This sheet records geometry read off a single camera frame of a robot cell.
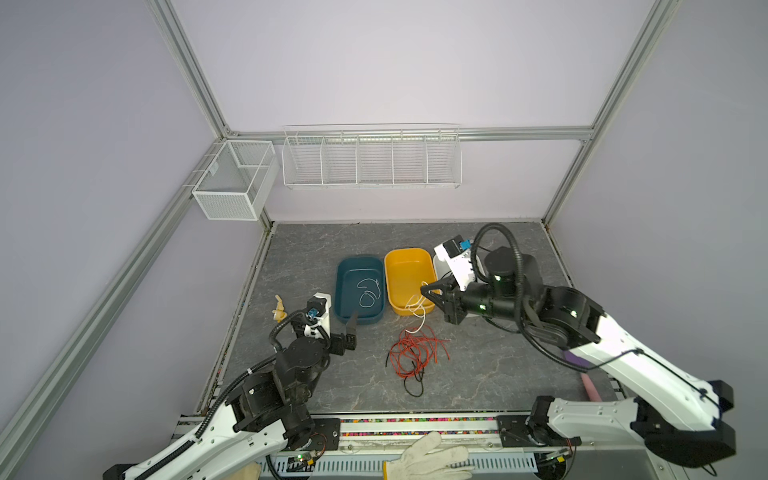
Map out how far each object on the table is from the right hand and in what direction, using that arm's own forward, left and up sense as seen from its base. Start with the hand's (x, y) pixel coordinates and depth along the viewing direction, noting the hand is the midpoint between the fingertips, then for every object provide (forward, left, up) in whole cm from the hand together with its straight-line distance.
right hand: (423, 293), depth 59 cm
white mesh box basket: (+52, +61, -11) cm, 80 cm away
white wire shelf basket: (+56, +12, -5) cm, 58 cm away
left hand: (+2, +19, -11) cm, 22 cm away
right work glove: (-25, 0, -36) cm, 44 cm away
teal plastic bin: (+23, +18, -34) cm, 45 cm away
